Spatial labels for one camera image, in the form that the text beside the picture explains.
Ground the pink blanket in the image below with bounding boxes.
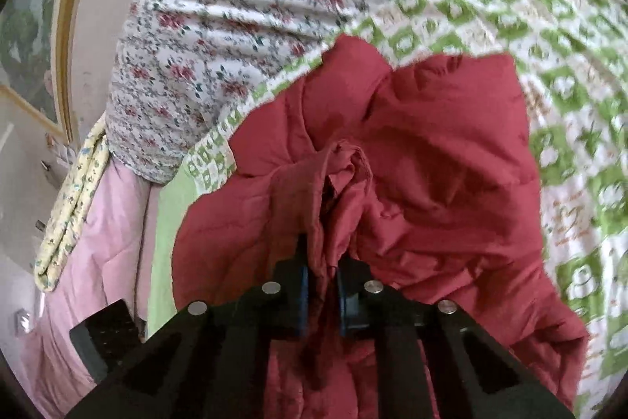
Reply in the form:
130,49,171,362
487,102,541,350
20,159,162,419

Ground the yellow floral cloth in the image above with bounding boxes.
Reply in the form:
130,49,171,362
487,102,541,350
33,115,111,292

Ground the red padded jacket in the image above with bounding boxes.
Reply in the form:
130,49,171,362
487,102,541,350
173,33,590,419

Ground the rose floral quilt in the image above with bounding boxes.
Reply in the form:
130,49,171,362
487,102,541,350
105,0,580,184

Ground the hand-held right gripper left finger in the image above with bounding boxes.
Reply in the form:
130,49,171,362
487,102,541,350
66,234,311,419

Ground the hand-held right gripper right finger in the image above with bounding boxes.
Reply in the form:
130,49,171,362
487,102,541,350
336,258,576,419

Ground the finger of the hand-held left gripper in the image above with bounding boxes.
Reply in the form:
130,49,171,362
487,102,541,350
69,298,145,384

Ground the green checked bedsheet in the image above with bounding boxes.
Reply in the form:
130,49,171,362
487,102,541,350
147,0,628,419

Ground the gold framed wall picture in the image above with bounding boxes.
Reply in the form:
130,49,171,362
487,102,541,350
0,0,106,142

